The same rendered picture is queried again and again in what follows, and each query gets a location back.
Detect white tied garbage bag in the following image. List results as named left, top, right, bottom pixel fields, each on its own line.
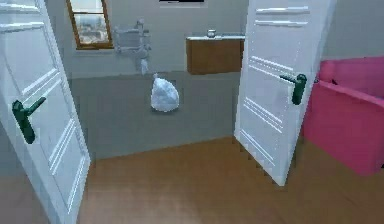
left=150, top=73, right=181, bottom=113

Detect white panelled room door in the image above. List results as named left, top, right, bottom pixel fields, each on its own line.
left=0, top=0, right=92, bottom=224
left=233, top=0, right=338, bottom=187

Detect wooden framed window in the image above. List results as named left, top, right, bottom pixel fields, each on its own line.
left=65, top=0, right=115, bottom=51

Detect pink sofa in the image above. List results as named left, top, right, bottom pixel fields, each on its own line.
left=302, top=55, right=384, bottom=177

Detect brown wall cabinet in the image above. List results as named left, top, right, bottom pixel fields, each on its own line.
left=185, top=35, right=246, bottom=76

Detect grey wall towel holder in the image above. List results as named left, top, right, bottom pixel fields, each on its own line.
left=113, top=18, right=152, bottom=76

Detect dark green door handle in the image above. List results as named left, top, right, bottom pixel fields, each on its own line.
left=279, top=73, right=308, bottom=106
left=11, top=96, right=47, bottom=145

